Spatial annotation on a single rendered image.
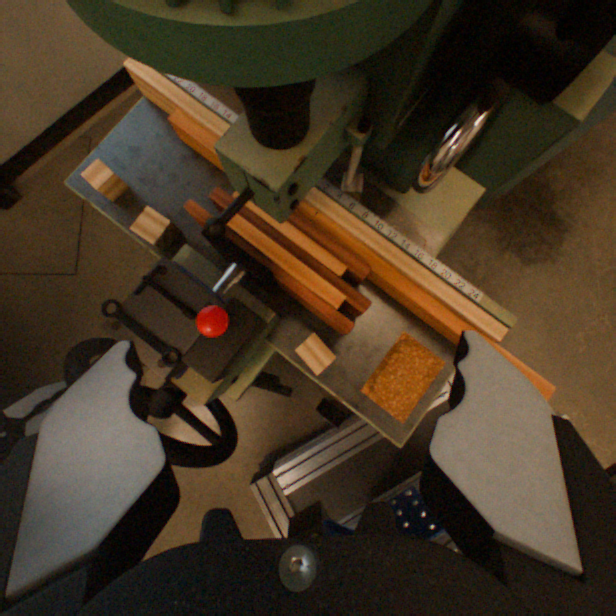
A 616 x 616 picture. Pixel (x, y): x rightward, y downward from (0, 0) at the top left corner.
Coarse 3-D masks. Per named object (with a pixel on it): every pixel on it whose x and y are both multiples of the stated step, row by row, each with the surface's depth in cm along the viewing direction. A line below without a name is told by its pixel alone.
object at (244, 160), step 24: (336, 72) 26; (360, 72) 26; (312, 96) 26; (336, 96) 26; (360, 96) 26; (240, 120) 25; (312, 120) 25; (336, 120) 26; (216, 144) 25; (240, 144) 25; (312, 144) 25; (336, 144) 29; (240, 168) 25; (264, 168) 25; (288, 168) 25; (312, 168) 28; (240, 192) 31; (264, 192) 26; (288, 192) 26; (288, 216) 31
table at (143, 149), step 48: (144, 96) 44; (144, 144) 43; (96, 192) 42; (144, 192) 42; (192, 192) 42; (144, 240) 41; (192, 240) 42; (288, 336) 40; (336, 336) 40; (384, 336) 40; (432, 336) 40; (240, 384) 42; (336, 384) 39; (432, 384) 39; (384, 432) 39
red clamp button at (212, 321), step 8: (200, 312) 28; (208, 312) 28; (216, 312) 28; (224, 312) 28; (200, 320) 28; (208, 320) 28; (216, 320) 28; (224, 320) 28; (200, 328) 28; (208, 328) 28; (216, 328) 28; (224, 328) 28; (208, 336) 28; (216, 336) 28
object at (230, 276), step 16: (208, 240) 32; (224, 240) 32; (224, 256) 37; (240, 256) 32; (224, 272) 35; (240, 272) 35; (256, 272) 31; (272, 272) 31; (224, 288) 34; (272, 288) 36
